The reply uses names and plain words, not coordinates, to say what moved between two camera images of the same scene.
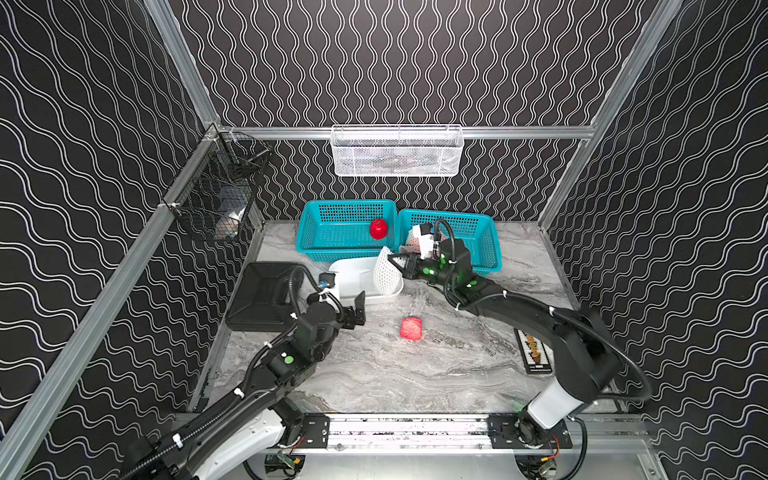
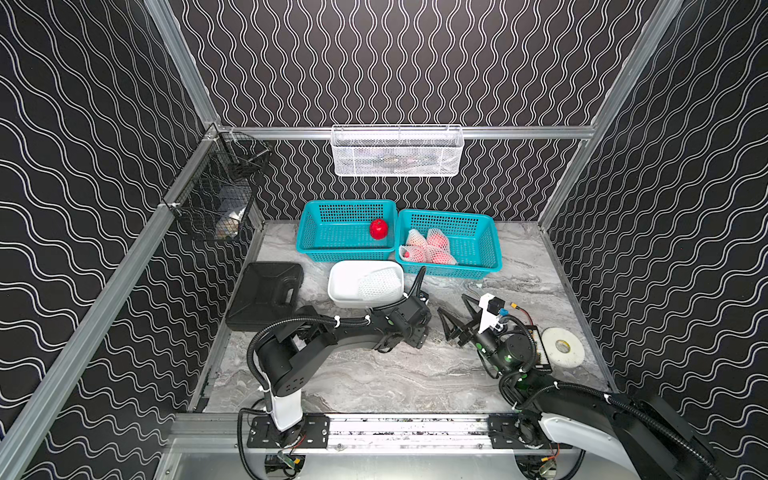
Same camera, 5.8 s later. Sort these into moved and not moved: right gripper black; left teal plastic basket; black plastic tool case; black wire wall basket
Moved: right gripper black
Not moved: black plastic tool case; left teal plastic basket; black wire wall basket
